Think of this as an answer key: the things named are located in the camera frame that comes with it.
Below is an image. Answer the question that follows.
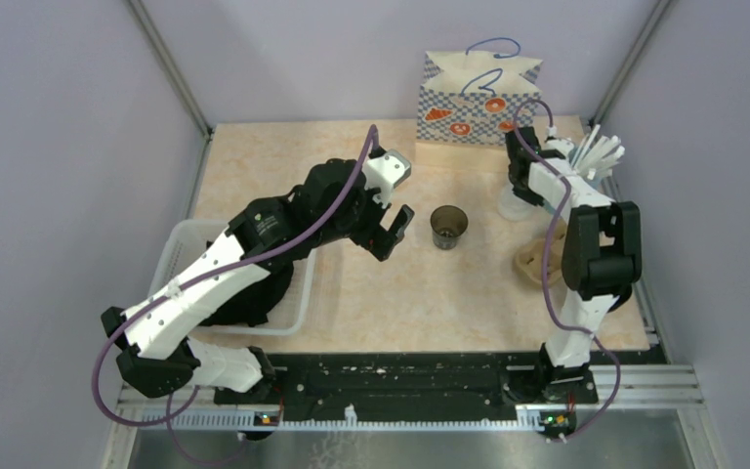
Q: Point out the white cup lid stack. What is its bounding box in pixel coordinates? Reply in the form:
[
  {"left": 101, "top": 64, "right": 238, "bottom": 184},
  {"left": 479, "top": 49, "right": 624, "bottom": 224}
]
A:
[{"left": 497, "top": 184, "right": 542, "bottom": 222}]

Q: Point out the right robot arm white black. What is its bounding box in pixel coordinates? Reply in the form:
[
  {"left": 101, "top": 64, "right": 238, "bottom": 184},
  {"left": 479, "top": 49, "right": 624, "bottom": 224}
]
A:
[{"left": 505, "top": 127, "right": 642, "bottom": 403}]

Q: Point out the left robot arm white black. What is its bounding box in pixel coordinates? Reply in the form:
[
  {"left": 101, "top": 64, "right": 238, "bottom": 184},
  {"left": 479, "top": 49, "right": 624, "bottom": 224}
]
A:
[{"left": 102, "top": 149, "right": 414, "bottom": 404}]

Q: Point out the paper bag blue checkered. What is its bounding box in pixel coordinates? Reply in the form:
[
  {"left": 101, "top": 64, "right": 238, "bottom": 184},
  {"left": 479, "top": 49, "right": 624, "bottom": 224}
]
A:
[{"left": 416, "top": 36, "right": 543, "bottom": 146}]

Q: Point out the blue straw holder cup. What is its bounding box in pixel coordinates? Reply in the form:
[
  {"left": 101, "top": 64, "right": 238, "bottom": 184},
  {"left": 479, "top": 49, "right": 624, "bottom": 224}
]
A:
[{"left": 542, "top": 175, "right": 613, "bottom": 217}]

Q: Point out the brown pulp cup carrier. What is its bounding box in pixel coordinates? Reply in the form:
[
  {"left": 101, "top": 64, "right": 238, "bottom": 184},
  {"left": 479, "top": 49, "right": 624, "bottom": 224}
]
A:
[{"left": 513, "top": 220, "right": 567, "bottom": 287}]

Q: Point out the black cloth in basket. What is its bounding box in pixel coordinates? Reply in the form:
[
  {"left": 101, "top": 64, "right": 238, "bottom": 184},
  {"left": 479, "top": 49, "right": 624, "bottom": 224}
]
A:
[{"left": 200, "top": 262, "right": 294, "bottom": 327}]

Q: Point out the white plastic basket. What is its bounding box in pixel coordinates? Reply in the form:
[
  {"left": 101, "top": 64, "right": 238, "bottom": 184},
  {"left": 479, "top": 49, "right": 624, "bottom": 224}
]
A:
[{"left": 148, "top": 219, "right": 317, "bottom": 337}]

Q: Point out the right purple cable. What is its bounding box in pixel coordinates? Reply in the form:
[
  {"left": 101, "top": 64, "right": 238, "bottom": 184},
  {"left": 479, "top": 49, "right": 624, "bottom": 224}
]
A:
[{"left": 512, "top": 98, "right": 622, "bottom": 444}]

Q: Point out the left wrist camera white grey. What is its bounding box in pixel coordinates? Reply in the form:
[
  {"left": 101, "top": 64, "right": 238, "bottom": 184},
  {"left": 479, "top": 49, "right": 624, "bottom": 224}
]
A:
[{"left": 362, "top": 149, "right": 412, "bottom": 209}]

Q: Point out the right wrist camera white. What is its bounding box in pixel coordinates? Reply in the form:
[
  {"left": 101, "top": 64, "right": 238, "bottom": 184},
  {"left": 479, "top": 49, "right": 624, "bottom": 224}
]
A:
[{"left": 542, "top": 125, "right": 576, "bottom": 159}]

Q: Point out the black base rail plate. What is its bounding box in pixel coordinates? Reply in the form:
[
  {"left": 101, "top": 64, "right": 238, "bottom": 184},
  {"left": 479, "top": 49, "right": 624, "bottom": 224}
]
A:
[{"left": 213, "top": 352, "right": 599, "bottom": 423}]

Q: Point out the white slotted cable duct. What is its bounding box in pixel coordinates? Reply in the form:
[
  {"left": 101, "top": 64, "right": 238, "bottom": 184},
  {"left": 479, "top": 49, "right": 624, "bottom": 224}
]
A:
[{"left": 172, "top": 405, "right": 545, "bottom": 432}]

